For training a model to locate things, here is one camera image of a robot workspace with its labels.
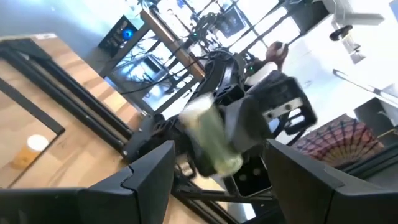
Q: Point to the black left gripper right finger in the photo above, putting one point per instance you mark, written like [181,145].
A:
[311,199]

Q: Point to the person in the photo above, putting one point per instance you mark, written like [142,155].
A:
[275,53]

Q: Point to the red patterned cloth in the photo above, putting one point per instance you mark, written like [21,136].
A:
[339,143]

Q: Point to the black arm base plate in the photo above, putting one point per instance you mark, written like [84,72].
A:
[252,177]

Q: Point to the black computer tower blue light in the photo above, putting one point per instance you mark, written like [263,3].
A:
[119,35]

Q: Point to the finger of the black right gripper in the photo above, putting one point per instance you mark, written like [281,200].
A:
[248,124]
[199,165]

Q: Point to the wooden shelf black metal frame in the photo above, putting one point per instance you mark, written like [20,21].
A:
[31,107]

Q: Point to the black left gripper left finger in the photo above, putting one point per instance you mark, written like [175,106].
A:
[140,193]

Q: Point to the dark grey box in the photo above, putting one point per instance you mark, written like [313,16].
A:
[370,115]

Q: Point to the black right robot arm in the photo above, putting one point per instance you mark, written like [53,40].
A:
[224,74]

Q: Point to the black cylindrical device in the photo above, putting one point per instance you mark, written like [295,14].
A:
[340,32]

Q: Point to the small orange medicine bottle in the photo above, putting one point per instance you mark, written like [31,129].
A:
[28,155]

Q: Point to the wooden workbench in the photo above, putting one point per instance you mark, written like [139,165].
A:
[169,40]

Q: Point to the small yellow-green medicine bottle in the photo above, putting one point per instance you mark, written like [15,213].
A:
[211,137]

